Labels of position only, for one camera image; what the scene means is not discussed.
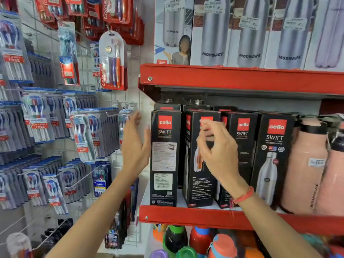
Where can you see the person's left hand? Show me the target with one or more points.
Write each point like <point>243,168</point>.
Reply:
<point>134,150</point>

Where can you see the person's right hand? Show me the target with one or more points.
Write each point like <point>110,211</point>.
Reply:
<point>223,155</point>

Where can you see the person's left thumb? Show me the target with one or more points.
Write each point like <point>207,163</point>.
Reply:
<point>148,139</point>

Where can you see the person's right thumb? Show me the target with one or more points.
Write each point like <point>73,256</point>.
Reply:
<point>203,147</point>

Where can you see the person's left forearm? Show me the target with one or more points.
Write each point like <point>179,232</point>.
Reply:
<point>99,217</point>

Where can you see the person's right forearm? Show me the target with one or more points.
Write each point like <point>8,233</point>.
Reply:
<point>274,228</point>

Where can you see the row of black bottle boxes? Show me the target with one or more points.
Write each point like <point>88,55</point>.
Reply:
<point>166,158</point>

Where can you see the clear toothbrush pack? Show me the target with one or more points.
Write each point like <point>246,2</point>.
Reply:
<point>123,123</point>

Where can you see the row of blue toothbrush packs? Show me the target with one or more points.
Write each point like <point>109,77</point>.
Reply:
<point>13,48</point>
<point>35,185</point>
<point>94,134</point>
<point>48,115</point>

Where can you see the dark blue multicolour toothbrush pack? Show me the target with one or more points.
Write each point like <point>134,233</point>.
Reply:
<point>101,178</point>

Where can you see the white and red toothbrush pack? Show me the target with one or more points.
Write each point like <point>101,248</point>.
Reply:
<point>113,61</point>

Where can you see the row of dark toothbrush packs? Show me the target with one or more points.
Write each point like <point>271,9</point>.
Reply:
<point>121,223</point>

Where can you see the red bottle with blue cap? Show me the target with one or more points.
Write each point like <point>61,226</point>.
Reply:
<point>200,239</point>

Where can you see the orange and green bottle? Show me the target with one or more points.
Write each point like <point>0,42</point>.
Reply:
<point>159,232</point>

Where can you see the black bottle with green cap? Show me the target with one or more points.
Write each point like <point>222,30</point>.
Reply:
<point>174,239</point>

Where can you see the orange bottle with blue lid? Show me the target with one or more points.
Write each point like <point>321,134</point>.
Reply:
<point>223,247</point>

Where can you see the pink flask with black collar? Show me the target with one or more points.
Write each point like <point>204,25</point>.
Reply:
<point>303,169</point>
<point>333,185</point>

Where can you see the green bottle cap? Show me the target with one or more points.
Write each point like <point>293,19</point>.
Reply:
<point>186,253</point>

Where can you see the purple bottle cap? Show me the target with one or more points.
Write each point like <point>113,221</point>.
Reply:
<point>159,254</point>

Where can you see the blue and red toothbrush pack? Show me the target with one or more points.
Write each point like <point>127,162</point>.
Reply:
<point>67,56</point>

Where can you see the hanging red toothbrush packs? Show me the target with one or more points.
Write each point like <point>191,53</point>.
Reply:
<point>107,16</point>

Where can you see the teal patterned bottle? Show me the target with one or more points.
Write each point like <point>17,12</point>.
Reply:
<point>315,244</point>

